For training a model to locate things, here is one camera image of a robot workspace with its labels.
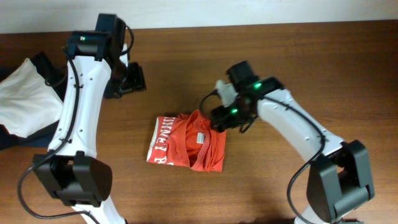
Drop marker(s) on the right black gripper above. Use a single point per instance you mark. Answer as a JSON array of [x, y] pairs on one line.
[[220, 119]]

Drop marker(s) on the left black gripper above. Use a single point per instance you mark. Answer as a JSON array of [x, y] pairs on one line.
[[135, 79]]

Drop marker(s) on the orange printed t-shirt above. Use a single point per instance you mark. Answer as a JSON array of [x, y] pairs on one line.
[[187, 140]]

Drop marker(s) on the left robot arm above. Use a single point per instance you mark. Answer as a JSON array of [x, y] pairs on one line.
[[98, 67]]

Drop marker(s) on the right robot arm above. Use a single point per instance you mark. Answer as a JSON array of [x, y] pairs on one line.
[[336, 176]]

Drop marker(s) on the white folded garment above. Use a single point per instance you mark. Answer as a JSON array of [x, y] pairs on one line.
[[27, 104]]

